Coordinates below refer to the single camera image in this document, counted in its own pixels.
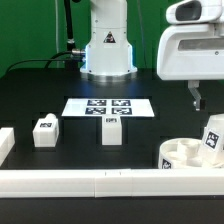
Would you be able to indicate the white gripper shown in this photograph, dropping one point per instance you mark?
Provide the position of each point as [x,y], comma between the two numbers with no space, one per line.
[191,52]

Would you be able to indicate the white round stool seat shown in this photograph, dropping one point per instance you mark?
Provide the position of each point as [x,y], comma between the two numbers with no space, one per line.
[182,153]

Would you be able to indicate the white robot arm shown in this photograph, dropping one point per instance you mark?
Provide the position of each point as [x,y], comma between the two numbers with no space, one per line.
[109,54]

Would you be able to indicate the white tag sheet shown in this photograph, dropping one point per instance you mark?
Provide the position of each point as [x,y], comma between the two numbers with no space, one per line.
[84,107]

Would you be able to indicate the white front fence bar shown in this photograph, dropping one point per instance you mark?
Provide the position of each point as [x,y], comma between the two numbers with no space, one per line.
[110,183]

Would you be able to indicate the white fence bar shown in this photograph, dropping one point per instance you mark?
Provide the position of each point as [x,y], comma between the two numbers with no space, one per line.
[7,141]
[110,183]

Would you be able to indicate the black vertical pole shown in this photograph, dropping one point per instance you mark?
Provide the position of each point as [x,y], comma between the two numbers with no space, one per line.
[69,27]

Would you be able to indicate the white left fence bar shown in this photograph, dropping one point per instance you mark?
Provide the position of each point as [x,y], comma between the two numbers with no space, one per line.
[7,141]

